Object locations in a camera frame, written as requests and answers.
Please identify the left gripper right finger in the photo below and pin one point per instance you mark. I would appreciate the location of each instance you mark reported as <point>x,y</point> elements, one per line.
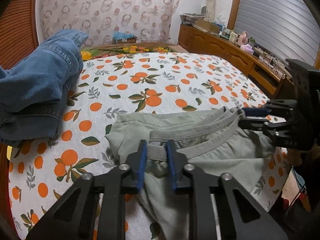
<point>219,206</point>

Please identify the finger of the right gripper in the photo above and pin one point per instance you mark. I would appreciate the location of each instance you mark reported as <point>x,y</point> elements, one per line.
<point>277,107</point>
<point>272,130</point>

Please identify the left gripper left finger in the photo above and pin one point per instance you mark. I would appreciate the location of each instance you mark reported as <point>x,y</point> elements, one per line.
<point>94,206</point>

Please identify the grey-green shorts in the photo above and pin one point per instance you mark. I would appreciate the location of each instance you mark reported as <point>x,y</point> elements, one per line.
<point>211,140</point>

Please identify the wooden sideboard cabinet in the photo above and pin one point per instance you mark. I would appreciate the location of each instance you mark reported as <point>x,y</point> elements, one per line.
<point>269,81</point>

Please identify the pink tissue pack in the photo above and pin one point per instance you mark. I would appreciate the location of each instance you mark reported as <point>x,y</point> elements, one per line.
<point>247,48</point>

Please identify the pink bottle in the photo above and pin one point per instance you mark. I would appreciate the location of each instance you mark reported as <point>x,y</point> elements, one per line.
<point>242,39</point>

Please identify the grey window blind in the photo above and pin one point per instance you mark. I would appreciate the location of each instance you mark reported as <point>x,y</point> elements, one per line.
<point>286,28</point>

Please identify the yellow plush toy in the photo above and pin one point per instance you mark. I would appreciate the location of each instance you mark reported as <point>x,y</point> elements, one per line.
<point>9,152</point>

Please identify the brown cardboard box on cabinet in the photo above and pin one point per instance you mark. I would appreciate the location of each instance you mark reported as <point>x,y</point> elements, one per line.
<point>207,26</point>

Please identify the orange-print white bed sheet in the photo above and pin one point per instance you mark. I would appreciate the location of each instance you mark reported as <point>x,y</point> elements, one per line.
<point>152,83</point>

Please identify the tray of papers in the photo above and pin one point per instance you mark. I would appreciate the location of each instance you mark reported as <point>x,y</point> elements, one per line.
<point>191,19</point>

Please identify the folded blue jeans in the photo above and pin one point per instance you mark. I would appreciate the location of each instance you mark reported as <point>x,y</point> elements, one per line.
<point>34,92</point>

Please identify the floral pink green blanket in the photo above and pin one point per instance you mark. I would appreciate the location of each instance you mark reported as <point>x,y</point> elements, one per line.
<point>123,51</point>

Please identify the cardboard box with blue bag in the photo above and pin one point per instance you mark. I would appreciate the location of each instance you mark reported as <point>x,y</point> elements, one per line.
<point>121,38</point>

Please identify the brown louvered wardrobe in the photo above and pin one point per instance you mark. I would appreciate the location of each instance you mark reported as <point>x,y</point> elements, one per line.
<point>18,32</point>

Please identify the circle-pattern sheer curtain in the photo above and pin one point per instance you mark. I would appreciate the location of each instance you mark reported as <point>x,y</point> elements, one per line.
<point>147,20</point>

